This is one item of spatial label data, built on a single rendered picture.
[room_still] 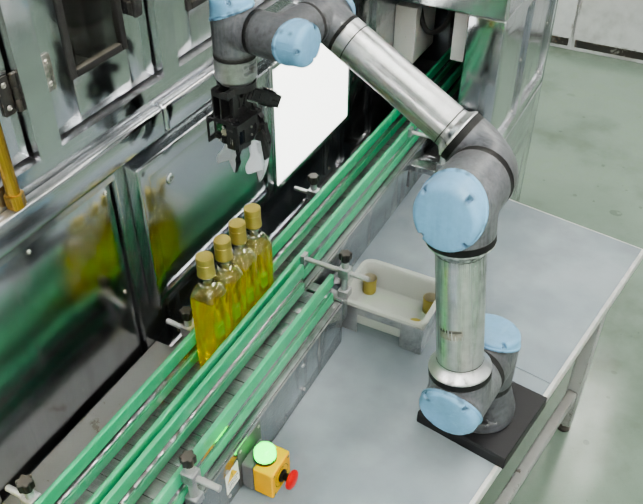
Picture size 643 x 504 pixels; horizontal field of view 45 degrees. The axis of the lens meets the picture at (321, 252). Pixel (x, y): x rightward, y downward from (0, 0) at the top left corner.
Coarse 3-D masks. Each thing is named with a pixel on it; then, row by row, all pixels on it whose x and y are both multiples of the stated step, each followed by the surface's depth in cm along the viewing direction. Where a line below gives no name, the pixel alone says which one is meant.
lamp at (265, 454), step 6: (258, 444) 150; (264, 444) 149; (270, 444) 150; (258, 450) 148; (264, 450) 148; (270, 450) 148; (258, 456) 148; (264, 456) 148; (270, 456) 148; (276, 456) 150; (258, 462) 149; (264, 462) 148; (270, 462) 149
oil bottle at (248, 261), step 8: (248, 248) 158; (240, 256) 156; (248, 256) 157; (256, 256) 159; (240, 264) 156; (248, 264) 157; (256, 264) 160; (248, 272) 158; (256, 272) 161; (248, 280) 159; (256, 280) 163; (248, 288) 160; (256, 288) 164; (248, 296) 161; (256, 296) 165; (248, 304) 163
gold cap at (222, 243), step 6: (222, 234) 150; (216, 240) 149; (222, 240) 149; (228, 240) 149; (216, 246) 148; (222, 246) 148; (228, 246) 149; (216, 252) 150; (222, 252) 149; (228, 252) 150; (216, 258) 150; (222, 258) 150; (228, 258) 150
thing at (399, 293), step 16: (368, 272) 196; (384, 272) 194; (400, 272) 192; (416, 272) 191; (352, 288) 189; (384, 288) 197; (400, 288) 195; (416, 288) 192; (432, 288) 190; (352, 304) 183; (368, 304) 192; (384, 304) 192; (400, 304) 192; (416, 304) 192; (432, 304) 182; (400, 320) 178
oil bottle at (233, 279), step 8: (232, 264) 154; (216, 272) 153; (224, 272) 152; (232, 272) 153; (240, 272) 154; (224, 280) 152; (232, 280) 152; (240, 280) 155; (232, 288) 153; (240, 288) 156; (232, 296) 154; (240, 296) 157; (232, 304) 155; (240, 304) 158; (232, 312) 156; (240, 312) 159; (232, 320) 158; (240, 320) 160; (232, 328) 159
